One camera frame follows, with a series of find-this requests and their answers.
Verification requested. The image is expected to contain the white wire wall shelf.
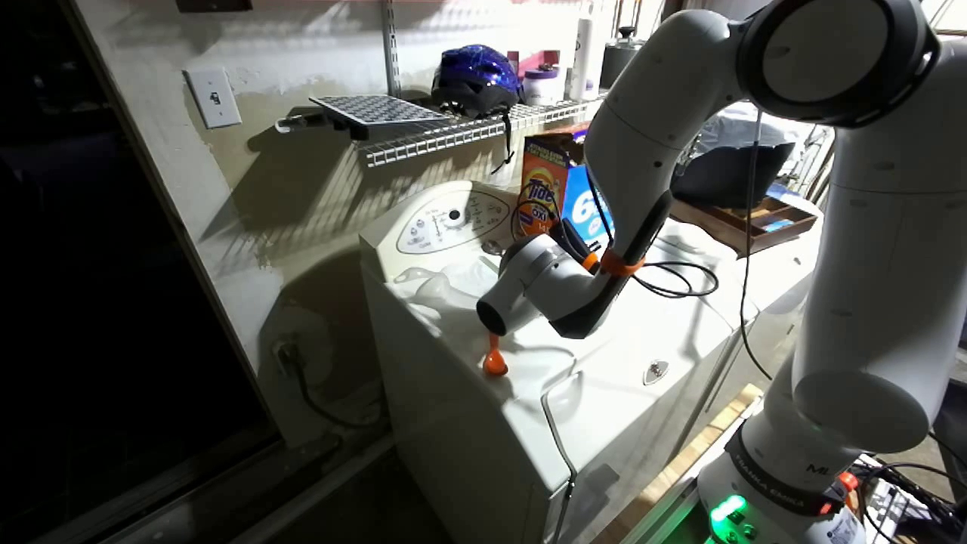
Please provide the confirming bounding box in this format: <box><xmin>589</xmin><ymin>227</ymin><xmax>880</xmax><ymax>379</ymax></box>
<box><xmin>356</xmin><ymin>95</ymin><xmax>607</xmax><ymax>171</ymax></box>

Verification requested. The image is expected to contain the orange cardboard box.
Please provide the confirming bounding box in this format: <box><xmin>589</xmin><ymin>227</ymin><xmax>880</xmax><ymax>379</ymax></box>
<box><xmin>515</xmin><ymin>137</ymin><xmax>570</xmax><ymax>239</ymax></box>

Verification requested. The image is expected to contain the white washing machine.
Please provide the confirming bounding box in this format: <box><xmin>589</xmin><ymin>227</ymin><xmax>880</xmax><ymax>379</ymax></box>
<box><xmin>356</xmin><ymin>179</ymin><xmax>841</xmax><ymax>544</ymax></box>

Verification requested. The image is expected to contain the blue cardboard box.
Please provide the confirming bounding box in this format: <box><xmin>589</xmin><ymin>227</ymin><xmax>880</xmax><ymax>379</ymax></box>
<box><xmin>555</xmin><ymin>162</ymin><xmax>617</xmax><ymax>255</ymax></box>

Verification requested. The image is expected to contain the black fabric bag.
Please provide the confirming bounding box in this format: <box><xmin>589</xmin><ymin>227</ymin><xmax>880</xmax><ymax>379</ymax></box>
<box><xmin>671</xmin><ymin>116</ymin><xmax>798</xmax><ymax>212</ymax></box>

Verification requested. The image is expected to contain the brown wooden tray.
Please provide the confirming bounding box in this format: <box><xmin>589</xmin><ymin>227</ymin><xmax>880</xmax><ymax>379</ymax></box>
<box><xmin>668</xmin><ymin>191</ymin><xmax>822</xmax><ymax>258</ymax></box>

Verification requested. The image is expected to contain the green plastic object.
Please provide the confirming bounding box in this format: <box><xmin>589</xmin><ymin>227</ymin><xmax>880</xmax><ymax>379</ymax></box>
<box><xmin>642</xmin><ymin>487</ymin><xmax>760</xmax><ymax>544</ymax></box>

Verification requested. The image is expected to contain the light wooden plank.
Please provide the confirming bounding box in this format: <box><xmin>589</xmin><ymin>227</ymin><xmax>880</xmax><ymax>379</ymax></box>
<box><xmin>593</xmin><ymin>381</ymin><xmax>767</xmax><ymax>544</ymax></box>

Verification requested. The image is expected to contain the pink plastic item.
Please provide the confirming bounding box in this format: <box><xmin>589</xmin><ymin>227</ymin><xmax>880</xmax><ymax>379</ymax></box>
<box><xmin>516</xmin><ymin>45</ymin><xmax>561</xmax><ymax>81</ymax></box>

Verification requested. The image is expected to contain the black wall power cord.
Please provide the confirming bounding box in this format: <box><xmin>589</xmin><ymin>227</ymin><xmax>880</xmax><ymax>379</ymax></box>
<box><xmin>271</xmin><ymin>338</ymin><xmax>390</xmax><ymax>435</ymax></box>

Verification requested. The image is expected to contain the white wall outlet plate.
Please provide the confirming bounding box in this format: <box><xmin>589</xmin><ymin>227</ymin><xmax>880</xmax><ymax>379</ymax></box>
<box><xmin>182</xmin><ymin>63</ymin><xmax>245</xmax><ymax>132</ymax></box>

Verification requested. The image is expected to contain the black looped cable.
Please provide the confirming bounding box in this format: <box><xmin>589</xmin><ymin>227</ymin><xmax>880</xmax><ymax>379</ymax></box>
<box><xmin>631</xmin><ymin>258</ymin><xmax>726</xmax><ymax>303</ymax></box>

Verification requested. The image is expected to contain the blue bicycle helmet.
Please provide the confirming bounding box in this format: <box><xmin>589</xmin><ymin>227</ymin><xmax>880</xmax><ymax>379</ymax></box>
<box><xmin>433</xmin><ymin>43</ymin><xmax>526</xmax><ymax>117</ymax></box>

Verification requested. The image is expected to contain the black hanging robot cable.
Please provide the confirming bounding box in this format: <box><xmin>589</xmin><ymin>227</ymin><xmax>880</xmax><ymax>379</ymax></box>
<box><xmin>737</xmin><ymin>102</ymin><xmax>779</xmax><ymax>387</ymax></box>

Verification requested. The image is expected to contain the electronics and wires clutter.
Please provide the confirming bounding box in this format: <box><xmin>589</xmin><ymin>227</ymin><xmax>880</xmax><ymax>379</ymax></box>
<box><xmin>824</xmin><ymin>449</ymin><xmax>967</xmax><ymax>544</ymax></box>

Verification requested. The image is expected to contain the dark glass sliding door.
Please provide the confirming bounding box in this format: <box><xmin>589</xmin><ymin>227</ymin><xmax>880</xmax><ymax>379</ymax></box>
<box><xmin>0</xmin><ymin>0</ymin><xmax>284</xmax><ymax>544</ymax></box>

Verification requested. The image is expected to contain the grey gridded flat panel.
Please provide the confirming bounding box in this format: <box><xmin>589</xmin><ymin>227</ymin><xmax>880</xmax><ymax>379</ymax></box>
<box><xmin>306</xmin><ymin>92</ymin><xmax>459</xmax><ymax>145</ymax></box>

